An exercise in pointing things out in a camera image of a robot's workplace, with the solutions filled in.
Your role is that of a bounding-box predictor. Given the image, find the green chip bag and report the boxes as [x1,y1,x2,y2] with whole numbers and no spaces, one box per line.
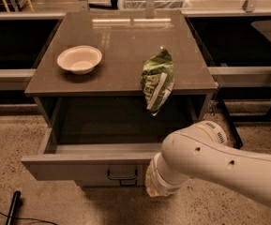
[141,46,174,116]

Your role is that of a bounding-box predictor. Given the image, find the black stand foot left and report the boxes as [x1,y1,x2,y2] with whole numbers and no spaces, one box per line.
[6,190,23,225]

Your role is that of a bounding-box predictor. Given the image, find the white paper bowl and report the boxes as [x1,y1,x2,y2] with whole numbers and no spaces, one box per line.
[57,45,102,75]

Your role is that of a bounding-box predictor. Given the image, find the black table leg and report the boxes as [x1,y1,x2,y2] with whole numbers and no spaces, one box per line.
[218,97,243,149]

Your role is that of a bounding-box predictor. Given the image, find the grey middle drawer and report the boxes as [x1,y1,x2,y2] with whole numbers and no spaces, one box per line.
[75,179,144,188]

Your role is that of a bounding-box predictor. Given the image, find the black floor cable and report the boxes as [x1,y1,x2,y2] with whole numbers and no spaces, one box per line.
[0,190,59,225]

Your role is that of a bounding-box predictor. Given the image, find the grey drawer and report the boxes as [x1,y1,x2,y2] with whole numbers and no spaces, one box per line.
[75,179,144,188]
[22,128,164,182]

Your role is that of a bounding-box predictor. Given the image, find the grey top drawer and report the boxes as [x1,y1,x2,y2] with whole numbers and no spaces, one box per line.
[22,128,164,182]

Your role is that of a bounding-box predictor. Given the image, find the white wire basket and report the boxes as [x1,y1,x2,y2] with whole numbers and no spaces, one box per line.
[118,0,192,10]

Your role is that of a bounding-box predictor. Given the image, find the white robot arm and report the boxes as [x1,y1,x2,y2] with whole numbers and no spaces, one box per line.
[145,121,271,207]

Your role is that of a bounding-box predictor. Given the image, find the grey drawer cabinet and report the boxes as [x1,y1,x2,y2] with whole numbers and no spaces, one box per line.
[24,9,219,190]

